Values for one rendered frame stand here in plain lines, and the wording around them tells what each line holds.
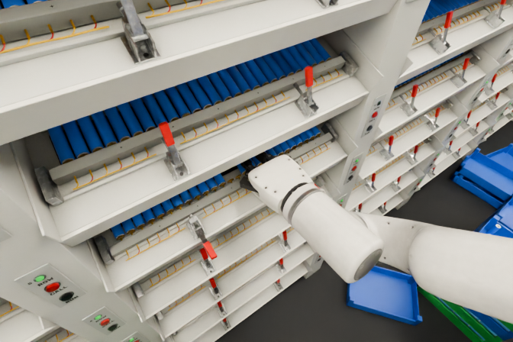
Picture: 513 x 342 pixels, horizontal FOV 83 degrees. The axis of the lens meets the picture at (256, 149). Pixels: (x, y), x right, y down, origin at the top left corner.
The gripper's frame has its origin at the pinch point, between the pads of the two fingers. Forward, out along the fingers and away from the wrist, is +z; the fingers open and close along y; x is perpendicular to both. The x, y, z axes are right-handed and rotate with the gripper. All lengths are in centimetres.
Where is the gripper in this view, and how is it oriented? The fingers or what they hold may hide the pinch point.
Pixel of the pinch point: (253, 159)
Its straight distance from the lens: 64.7
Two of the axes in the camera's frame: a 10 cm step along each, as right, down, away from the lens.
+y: -8.3, 4.0, -3.8
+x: 0.9, 7.8, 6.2
